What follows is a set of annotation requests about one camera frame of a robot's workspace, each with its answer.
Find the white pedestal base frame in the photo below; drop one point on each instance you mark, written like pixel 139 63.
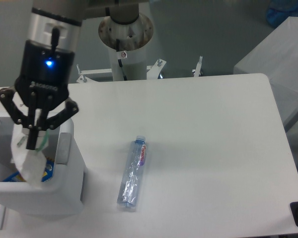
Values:
pixel 139 71

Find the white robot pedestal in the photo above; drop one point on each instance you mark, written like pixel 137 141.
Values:
pixel 126 43

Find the blue snack wrapper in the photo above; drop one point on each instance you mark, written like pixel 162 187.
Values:
pixel 47 174

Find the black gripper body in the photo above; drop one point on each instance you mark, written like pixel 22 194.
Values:
pixel 44 74

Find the white plastic bag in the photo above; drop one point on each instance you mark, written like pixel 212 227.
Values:
pixel 30 163

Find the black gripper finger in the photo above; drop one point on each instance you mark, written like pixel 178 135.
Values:
pixel 27 122
pixel 44 122

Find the white trash can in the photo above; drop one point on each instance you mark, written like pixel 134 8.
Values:
pixel 62 193

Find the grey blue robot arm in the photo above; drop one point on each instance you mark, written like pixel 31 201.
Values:
pixel 57 24

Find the blue object at top right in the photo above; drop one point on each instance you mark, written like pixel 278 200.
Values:
pixel 279 10

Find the white covered side table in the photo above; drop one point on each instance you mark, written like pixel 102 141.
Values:
pixel 277 57

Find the clear plastic water bottle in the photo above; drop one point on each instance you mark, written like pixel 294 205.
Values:
pixel 133 173

